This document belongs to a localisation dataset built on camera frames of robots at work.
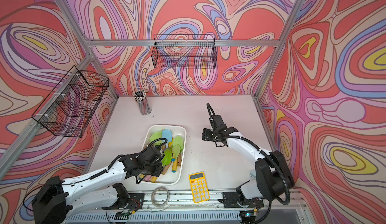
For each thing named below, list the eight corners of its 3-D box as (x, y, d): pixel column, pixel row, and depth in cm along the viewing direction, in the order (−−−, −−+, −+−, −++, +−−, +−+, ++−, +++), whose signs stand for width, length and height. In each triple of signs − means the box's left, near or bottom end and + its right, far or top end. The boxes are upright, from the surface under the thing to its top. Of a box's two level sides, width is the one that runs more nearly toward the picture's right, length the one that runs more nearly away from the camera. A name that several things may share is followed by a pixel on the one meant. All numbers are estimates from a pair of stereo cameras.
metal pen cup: (139, 115, 110) (131, 98, 96) (141, 107, 115) (134, 89, 102) (150, 115, 110) (144, 98, 96) (152, 107, 115) (146, 89, 102)
